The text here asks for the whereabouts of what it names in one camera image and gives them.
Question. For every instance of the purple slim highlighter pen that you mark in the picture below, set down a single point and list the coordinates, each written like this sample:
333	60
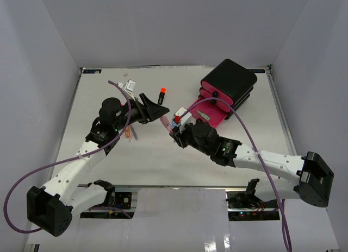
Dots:
134	133

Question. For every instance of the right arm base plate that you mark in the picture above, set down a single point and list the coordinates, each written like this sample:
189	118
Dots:
241	200

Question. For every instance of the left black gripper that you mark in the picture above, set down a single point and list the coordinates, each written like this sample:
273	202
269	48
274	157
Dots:
155	111

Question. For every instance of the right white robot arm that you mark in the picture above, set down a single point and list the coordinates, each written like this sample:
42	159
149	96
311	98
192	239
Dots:
307	178

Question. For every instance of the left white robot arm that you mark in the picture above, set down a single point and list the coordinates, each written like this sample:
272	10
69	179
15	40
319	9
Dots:
52	206

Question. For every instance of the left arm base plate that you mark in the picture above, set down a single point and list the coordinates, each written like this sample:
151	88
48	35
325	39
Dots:
119	200

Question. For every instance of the black pink drawer organizer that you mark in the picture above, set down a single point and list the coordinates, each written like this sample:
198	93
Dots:
229	82

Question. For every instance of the dark blue table label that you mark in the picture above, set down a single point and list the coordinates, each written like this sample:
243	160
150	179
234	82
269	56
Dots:
92	71

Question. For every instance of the pink translucent correction pen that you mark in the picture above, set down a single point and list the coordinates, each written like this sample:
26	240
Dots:
166	123

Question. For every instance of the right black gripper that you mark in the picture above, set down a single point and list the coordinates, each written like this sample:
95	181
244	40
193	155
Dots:
179	136

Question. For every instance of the right dark table label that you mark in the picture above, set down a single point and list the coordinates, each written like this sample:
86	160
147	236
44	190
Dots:
257	70

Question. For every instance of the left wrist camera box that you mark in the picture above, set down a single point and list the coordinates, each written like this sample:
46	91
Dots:
129	86

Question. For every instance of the orange cap black highlighter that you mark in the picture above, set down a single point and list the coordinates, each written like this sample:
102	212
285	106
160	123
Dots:
161	96

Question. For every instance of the orange translucent correction pen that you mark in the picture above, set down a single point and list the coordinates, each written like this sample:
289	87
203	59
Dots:
128	133

